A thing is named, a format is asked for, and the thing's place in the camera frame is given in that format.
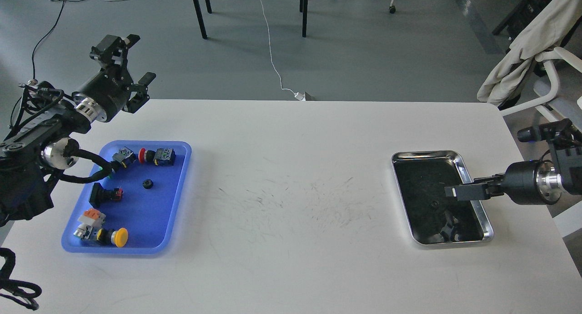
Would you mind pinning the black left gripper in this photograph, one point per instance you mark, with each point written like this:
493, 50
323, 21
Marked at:
103, 96

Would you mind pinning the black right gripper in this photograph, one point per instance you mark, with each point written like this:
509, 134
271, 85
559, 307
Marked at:
526, 183

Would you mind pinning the small black gear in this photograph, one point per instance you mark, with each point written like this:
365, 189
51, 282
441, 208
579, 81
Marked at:
147, 184

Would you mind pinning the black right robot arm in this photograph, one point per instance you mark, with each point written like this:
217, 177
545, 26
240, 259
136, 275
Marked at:
564, 146

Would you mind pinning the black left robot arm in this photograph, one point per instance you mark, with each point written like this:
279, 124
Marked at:
38, 152

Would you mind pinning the silver metal tray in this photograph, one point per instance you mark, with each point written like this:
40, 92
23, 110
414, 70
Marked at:
436, 220

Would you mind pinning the blue plastic tray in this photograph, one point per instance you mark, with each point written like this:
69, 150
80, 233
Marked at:
147, 214

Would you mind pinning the green push button switch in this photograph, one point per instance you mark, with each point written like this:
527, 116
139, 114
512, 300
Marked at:
121, 160

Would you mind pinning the red push button switch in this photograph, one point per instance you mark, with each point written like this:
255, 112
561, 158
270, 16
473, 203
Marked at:
158, 157

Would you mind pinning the black push button switch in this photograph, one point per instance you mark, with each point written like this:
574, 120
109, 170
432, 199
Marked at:
99, 195

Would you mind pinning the orange white switch block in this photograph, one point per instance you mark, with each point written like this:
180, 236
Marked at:
93, 218

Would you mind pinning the yellow push button switch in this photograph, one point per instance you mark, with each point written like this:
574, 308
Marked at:
101, 236

